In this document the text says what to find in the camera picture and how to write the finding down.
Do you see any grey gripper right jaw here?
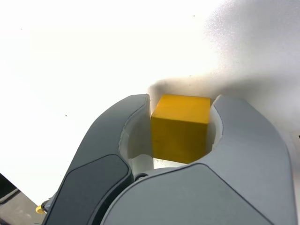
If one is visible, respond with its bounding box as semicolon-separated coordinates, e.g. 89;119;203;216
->
100;94;295;225

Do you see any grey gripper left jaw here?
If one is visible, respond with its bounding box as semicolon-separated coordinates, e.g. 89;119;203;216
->
43;93;154;225

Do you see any yellow cube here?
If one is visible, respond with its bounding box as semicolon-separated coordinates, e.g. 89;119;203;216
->
150;94;211;165

